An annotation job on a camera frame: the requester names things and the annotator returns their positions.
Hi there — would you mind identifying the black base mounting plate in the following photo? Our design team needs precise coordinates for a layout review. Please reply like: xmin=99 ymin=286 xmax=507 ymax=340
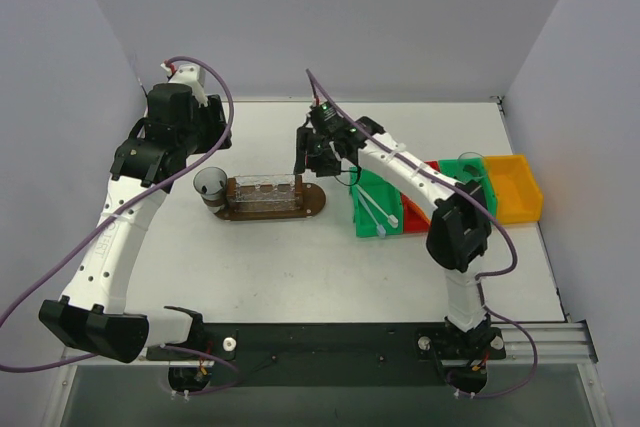
xmin=146 ymin=322 xmax=506 ymax=387

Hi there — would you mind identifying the red plastic bin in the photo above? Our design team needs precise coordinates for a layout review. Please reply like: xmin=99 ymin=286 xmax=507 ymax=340
xmin=399 ymin=159 xmax=444 ymax=237

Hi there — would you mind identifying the yellow plastic bin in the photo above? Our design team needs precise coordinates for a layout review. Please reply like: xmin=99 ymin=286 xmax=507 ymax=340
xmin=485 ymin=154 xmax=544 ymax=224

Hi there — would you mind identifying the dark smoked plastic cup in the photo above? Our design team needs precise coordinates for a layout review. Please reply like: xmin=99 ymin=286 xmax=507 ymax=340
xmin=193 ymin=167 xmax=228 ymax=214

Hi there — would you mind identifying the left green plastic bin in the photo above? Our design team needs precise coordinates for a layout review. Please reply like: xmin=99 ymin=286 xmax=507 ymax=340
xmin=348 ymin=167 xmax=403 ymax=238

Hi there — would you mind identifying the right green plastic bin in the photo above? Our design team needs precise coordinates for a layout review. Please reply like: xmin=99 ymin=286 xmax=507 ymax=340
xmin=438 ymin=152 xmax=497 ymax=216

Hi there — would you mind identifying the brown oval wooden tray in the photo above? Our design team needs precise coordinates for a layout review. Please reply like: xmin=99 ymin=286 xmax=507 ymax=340
xmin=214 ymin=178 xmax=326 ymax=222

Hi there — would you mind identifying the clear acrylic toothbrush holder rack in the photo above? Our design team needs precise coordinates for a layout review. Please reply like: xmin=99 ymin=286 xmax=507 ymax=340
xmin=227 ymin=174 xmax=300 ymax=213

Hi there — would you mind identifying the light blue toothbrush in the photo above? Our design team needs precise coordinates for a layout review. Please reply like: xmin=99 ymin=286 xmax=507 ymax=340
xmin=358 ymin=193 xmax=386 ymax=238

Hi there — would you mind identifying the aluminium extrusion rail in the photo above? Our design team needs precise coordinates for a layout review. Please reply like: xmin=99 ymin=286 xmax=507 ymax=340
xmin=59 ymin=319 xmax=599 ymax=368

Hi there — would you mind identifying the white toothbrush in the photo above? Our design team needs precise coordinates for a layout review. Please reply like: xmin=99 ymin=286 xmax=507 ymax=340
xmin=356 ymin=186 xmax=399 ymax=228

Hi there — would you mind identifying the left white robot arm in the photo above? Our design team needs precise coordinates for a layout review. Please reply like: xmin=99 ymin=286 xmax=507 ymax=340
xmin=39 ymin=79 xmax=231 ymax=363

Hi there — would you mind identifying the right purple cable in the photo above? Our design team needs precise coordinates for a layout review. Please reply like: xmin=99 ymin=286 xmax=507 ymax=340
xmin=304 ymin=68 xmax=540 ymax=401

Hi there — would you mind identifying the green plastic bin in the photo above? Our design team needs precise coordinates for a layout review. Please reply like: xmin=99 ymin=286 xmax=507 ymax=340
xmin=348 ymin=167 xmax=403 ymax=238
xmin=438 ymin=152 xmax=497 ymax=216

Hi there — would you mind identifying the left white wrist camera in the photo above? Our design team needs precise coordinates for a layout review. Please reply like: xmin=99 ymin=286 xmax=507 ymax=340
xmin=161 ymin=62 xmax=207 ymax=105

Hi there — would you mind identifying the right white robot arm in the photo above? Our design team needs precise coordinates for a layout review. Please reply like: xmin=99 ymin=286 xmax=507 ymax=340
xmin=294 ymin=102 xmax=491 ymax=346

